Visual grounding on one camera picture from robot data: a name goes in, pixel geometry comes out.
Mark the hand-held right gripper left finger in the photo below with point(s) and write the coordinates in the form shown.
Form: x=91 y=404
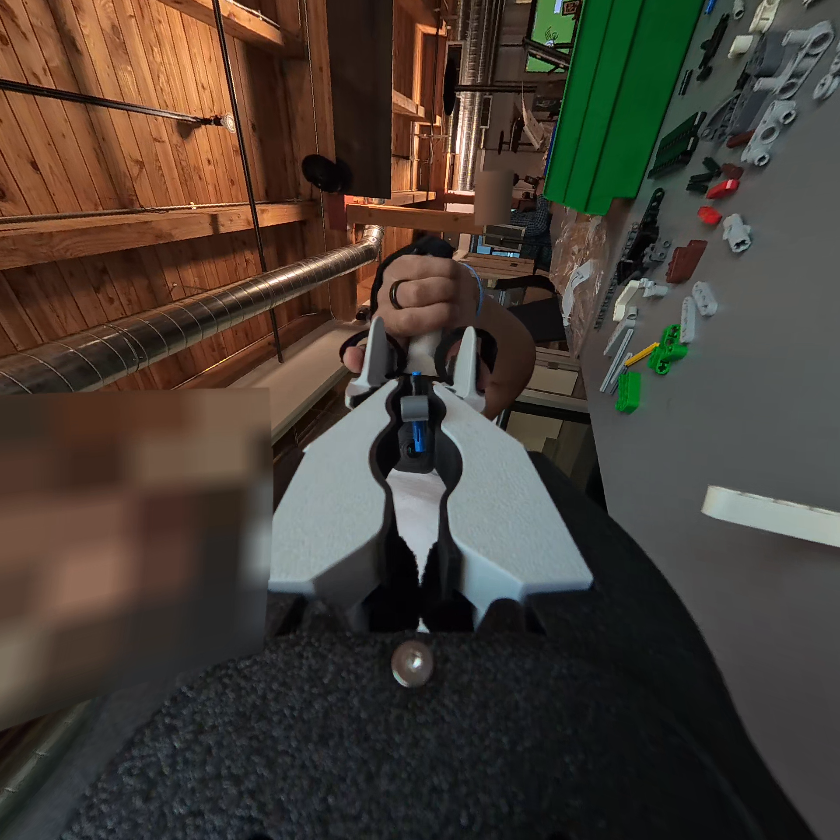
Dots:
x=328 y=499

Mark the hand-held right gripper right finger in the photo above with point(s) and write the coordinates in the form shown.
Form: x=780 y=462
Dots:
x=512 y=512

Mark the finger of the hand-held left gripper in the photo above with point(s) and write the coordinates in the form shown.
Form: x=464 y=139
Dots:
x=375 y=358
x=468 y=367

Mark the black lego beam blue pins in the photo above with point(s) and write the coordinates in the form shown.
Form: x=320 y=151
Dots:
x=413 y=410

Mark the tan building piece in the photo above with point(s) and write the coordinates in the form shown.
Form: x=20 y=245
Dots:
x=768 y=515

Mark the person's left forearm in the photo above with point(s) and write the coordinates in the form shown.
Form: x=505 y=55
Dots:
x=515 y=361

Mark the pile of assorted lego pieces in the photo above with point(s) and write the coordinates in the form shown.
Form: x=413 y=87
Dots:
x=778 y=124

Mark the person's left hand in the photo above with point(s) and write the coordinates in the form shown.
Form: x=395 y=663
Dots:
x=426 y=289

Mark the person in white shirt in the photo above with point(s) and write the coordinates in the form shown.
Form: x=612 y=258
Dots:
x=413 y=512

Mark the black office chair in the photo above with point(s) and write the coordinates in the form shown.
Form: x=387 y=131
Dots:
x=531 y=298

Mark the clear plastic bag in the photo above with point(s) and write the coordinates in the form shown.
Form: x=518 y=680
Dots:
x=581 y=262

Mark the black ceiling rod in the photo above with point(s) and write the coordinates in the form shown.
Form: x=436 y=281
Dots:
x=253 y=197

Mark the dark hanging panel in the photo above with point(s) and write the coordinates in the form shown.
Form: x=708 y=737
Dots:
x=359 y=98

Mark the ribbed silver ducts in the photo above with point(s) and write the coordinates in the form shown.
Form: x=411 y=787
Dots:
x=474 y=85

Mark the green plastic tray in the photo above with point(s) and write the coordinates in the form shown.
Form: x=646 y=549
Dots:
x=610 y=98

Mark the green display screen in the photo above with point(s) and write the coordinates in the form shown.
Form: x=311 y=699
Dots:
x=551 y=29

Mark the silver air duct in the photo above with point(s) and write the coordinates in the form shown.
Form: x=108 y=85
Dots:
x=164 y=328

